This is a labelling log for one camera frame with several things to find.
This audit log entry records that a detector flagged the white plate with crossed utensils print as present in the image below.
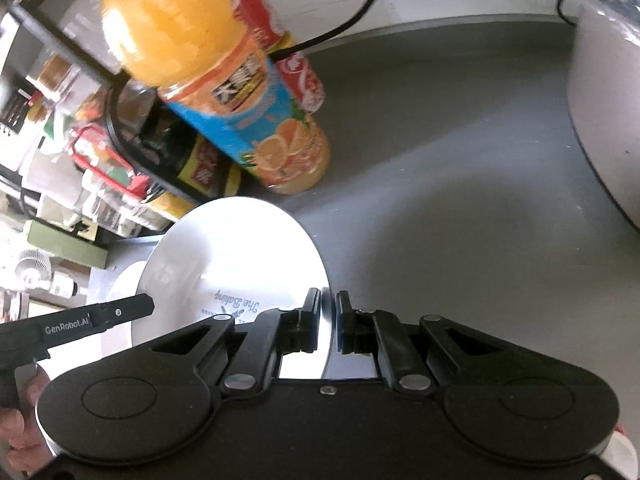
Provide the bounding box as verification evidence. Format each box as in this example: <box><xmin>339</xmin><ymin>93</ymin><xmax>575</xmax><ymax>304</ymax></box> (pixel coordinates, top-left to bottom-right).
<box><xmin>131</xmin><ymin>197</ymin><xmax>329</xmax><ymax>380</ymax></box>

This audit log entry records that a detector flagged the small white fan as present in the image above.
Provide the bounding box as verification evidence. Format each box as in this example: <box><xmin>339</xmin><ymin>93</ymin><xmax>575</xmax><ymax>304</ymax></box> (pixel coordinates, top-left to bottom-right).
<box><xmin>14</xmin><ymin>249</ymin><xmax>52</xmax><ymax>287</ymax></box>

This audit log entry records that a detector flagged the green box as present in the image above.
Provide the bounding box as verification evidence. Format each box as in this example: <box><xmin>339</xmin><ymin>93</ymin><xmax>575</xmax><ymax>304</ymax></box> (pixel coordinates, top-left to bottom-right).
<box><xmin>27</xmin><ymin>220</ymin><xmax>108</xmax><ymax>268</ymax></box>

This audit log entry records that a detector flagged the red lidded clear container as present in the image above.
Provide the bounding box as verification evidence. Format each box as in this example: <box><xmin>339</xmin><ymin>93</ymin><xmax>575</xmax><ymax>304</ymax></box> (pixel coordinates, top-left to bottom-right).
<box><xmin>70</xmin><ymin>125</ymin><xmax>151</xmax><ymax>201</ymax></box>

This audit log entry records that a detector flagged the dark soy sauce bottle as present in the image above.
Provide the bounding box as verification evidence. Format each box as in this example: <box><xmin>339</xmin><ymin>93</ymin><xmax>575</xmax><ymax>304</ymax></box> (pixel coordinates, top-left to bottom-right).
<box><xmin>112</xmin><ymin>80</ymin><xmax>246</xmax><ymax>211</ymax></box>

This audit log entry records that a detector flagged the person's left hand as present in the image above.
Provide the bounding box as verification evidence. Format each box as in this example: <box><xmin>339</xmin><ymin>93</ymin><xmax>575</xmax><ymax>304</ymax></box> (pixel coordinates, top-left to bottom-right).
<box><xmin>0</xmin><ymin>364</ymin><xmax>53</xmax><ymax>472</ymax></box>

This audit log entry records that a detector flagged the orange juice bottle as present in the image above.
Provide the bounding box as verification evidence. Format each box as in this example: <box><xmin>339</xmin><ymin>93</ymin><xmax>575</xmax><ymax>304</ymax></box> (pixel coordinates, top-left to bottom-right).
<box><xmin>77</xmin><ymin>0</ymin><xmax>332</xmax><ymax>196</ymax></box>

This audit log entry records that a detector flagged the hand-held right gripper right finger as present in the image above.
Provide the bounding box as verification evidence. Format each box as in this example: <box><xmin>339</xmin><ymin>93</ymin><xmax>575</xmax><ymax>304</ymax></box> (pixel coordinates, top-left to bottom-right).
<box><xmin>335</xmin><ymin>290</ymin><xmax>506</xmax><ymax>395</ymax></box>

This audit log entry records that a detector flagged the row of clear spice jars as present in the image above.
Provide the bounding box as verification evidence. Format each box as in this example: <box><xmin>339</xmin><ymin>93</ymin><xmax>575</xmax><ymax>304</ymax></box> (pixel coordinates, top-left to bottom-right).
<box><xmin>20</xmin><ymin>110</ymin><xmax>171</xmax><ymax>241</ymax></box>

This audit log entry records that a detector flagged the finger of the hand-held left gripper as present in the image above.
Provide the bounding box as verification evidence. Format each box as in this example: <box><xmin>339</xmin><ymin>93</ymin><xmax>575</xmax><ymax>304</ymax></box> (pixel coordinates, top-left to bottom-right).
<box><xmin>96</xmin><ymin>293</ymin><xmax>157</xmax><ymax>334</ymax></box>

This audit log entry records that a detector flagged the red cola can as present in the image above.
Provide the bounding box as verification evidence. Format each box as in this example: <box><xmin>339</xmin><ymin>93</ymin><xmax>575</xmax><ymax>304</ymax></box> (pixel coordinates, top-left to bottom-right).
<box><xmin>220</xmin><ymin>0</ymin><xmax>293</xmax><ymax>53</ymax></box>
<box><xmin>275</xmin><ymin>50</ymin><xmax>327</xmax><ymax>113</ymax></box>

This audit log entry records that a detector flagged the black wire rack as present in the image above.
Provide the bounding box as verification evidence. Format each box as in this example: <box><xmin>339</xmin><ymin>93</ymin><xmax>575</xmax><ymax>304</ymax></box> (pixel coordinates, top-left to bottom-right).
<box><xmin>0</xmin><ymin>0</ymin><xmax>241</xmax><ymax>221</ymax></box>

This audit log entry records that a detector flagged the black power cable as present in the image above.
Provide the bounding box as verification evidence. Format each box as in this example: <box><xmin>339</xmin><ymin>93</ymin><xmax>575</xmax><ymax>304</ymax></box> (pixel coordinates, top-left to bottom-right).
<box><xmin>215</xmin><ymin>0</ymin><xmax>418</xmax><ymax>58</ymax></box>

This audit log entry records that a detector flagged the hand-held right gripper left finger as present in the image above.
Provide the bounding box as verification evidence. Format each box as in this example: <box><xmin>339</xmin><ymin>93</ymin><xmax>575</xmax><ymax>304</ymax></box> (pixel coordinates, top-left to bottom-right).
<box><xmin>150</xmin><ymin>287</ymin><xmax>323</xmax><ymax>396</ymax></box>

